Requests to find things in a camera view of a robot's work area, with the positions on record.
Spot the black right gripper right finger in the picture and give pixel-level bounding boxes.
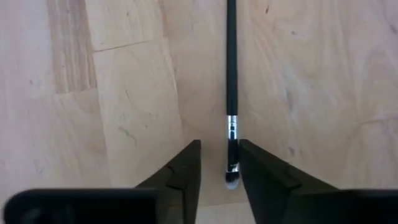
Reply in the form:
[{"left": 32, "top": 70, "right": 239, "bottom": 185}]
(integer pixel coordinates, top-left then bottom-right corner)
[{"left": 239, "top": 139, "right": 339, "bottom": 224}]

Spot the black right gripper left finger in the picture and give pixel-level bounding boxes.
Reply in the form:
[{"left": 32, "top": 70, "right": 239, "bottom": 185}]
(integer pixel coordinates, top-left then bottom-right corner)
[{"left": 135, "top": 139, "right": 201, "bottom": 224}]

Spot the black paintbrush silver ferrule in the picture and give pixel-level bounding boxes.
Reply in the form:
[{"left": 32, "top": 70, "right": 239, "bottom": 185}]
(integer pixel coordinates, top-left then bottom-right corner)
[{"left": 224, "top": 0, "right": 242, "bottom": 191}]

